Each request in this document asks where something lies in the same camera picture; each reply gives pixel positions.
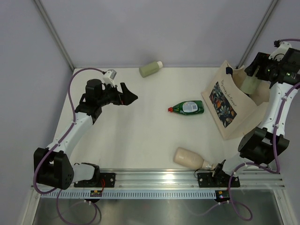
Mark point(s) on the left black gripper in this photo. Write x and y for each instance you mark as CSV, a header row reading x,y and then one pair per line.
x,y
125,98

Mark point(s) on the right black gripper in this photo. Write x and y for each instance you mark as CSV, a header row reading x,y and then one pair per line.
x,y
261,59

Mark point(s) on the pale green translucent bottle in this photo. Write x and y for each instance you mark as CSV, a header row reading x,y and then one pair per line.
x,y
251,82

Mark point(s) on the beige cream bottle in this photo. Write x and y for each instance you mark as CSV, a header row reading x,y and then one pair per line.
x,y
192,160

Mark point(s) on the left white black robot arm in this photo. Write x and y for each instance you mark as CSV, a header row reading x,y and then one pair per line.
x,y
52,166

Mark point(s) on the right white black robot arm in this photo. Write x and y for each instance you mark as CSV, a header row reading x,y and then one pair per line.
x,y
263,144

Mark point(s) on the beige canvas tote bag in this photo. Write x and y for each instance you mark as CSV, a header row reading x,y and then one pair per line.
x,y
234,112

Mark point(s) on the sage green bottle white cap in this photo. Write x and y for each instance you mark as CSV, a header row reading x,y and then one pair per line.
x,y
150,68

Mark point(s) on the green dish soap bottle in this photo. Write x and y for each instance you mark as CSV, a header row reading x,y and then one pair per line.
x,y
192,107

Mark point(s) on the left small circuit board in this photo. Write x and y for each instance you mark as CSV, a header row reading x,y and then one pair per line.
x,y
96,193

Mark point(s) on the small circuit board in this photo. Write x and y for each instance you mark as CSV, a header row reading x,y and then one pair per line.
x,y
96,193
222,195

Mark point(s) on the right small circuit board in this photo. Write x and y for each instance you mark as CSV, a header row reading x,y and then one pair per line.
x,y
222,195

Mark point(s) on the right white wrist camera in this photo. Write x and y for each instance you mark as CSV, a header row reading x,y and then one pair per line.
x,y
281,49

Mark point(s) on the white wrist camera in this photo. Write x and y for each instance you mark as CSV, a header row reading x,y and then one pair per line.
x,y
281,49
109,77

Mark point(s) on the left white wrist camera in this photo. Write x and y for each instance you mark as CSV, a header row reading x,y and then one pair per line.
x,y
109,77

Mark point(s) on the right aluminium frame post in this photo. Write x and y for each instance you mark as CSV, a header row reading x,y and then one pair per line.
x,y
259,29

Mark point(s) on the aluminium frame post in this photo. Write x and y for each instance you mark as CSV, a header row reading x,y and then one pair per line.
x,y
259,29
54,34

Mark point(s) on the aluminium mounting rail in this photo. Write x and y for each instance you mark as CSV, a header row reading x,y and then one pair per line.
x,y
187,179

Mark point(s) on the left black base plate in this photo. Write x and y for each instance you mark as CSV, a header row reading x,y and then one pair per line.
x,y
102,179

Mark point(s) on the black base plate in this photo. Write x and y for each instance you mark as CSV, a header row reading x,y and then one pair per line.
x,y
208,180
102,179

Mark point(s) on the white slotted cable duct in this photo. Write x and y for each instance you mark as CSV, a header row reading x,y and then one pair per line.
x,y
134,194

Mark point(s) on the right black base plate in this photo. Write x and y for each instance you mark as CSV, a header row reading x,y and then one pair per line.
x,y
208,180

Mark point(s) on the left aluminium frame post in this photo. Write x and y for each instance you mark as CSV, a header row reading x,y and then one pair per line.
x,y
54,34

